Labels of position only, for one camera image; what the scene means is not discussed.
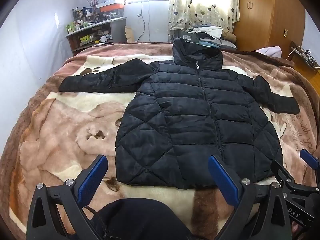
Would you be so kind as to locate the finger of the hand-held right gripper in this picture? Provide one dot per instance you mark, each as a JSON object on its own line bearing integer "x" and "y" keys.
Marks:
{"x": 278, "y": 171}
{"x": 308, "y": 158}

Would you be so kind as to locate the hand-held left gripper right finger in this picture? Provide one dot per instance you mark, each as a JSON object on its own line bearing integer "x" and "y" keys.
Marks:
{"x": 223, "y": 180}

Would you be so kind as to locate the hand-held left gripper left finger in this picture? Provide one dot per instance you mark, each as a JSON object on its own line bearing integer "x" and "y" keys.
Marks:
{"x": 92, "y": 178}

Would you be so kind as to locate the black puffer jacket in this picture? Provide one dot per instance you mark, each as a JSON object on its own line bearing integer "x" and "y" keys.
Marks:
{"x": 187, "y": 117}

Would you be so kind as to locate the pile of folded clothes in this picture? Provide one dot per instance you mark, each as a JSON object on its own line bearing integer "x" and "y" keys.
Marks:
{"x": 215, "y": 36}

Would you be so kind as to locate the brown printed plush blanket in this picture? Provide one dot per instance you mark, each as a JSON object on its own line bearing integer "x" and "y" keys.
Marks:
{"x": 62, "y": 130}

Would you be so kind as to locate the pale pink cloth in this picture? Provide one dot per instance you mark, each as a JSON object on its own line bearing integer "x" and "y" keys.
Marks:
{"x": 271, "y": 51}

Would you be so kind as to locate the yellow green box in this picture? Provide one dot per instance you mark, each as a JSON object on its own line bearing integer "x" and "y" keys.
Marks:
{"x": 87, "y": 39}

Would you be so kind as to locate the wooden wardrobe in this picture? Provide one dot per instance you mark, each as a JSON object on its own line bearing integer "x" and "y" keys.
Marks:
{"x": 262, "y": 17}

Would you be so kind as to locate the black flat box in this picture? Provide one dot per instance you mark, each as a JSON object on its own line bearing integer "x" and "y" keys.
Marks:
{"x": 186, "y": 36}

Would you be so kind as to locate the brown paper bag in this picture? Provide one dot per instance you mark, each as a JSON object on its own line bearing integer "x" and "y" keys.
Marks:
{"x": 129, "y": 35}

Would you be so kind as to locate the grey shelf desk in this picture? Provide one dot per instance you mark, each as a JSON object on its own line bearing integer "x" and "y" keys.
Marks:
{"x": 117, "y": 28}

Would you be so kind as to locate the cluster of bottles and jars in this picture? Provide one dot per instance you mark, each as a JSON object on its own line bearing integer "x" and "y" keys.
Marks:
{"x": 78, "y": 21}

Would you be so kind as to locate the orange box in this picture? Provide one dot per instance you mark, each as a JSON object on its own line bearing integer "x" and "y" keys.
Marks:
{"x": 111, "y": 7}

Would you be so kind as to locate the heart print curtain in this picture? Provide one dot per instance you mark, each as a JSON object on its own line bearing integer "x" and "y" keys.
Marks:
{"x": 200, "y": 5}

